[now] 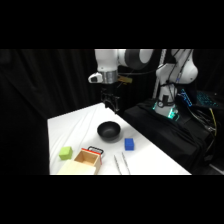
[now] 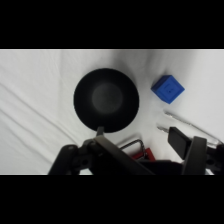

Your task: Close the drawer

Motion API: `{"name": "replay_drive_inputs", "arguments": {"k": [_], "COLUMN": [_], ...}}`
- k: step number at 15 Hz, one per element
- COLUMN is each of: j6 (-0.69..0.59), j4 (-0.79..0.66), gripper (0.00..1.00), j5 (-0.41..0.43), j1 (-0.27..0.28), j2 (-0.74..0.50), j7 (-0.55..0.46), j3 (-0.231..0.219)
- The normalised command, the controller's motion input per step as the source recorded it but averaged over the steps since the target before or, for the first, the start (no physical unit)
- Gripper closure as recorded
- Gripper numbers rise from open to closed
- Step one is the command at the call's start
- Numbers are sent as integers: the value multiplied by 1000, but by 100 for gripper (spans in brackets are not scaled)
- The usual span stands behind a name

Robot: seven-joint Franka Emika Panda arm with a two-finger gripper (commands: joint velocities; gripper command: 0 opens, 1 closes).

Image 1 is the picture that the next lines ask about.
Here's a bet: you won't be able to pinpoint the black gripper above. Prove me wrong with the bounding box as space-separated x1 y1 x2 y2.
100 83 121 115

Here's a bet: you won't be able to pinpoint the light wooden drawer casing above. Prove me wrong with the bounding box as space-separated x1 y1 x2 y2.
55 159 98 176

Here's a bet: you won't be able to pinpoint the black bowl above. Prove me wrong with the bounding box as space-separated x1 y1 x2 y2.
96 121 122 141

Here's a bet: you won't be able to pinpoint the blue block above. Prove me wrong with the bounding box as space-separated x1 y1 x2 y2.
124 137 136 151

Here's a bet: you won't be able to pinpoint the white table cloth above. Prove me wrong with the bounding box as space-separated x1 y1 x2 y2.
46 102 192 176

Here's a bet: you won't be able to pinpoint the wooden box with red rim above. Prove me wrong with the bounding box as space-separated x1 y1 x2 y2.
73 145 107 175

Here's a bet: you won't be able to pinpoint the metal tweezers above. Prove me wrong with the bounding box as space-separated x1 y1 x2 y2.
113 152 132 176

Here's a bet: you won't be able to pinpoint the black cloth-covered robot stand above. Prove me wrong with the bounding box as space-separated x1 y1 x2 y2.
122 100 213 176

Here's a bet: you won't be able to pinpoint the green block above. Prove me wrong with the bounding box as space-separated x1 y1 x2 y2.
58 145 74 161

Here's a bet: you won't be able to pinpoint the blue glowing device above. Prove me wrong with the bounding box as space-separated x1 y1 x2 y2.
177 87 195 108

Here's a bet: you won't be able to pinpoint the black curtain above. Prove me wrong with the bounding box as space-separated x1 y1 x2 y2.
0 49 224 176

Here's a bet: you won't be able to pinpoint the keyboard with blue lights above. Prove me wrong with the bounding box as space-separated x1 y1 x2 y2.
195 90 222 109

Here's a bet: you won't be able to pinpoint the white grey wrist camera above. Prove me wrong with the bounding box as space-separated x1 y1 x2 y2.
87 72 104 84

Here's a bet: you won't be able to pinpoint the yellow cable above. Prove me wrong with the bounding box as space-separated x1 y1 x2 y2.
207 109 218 153

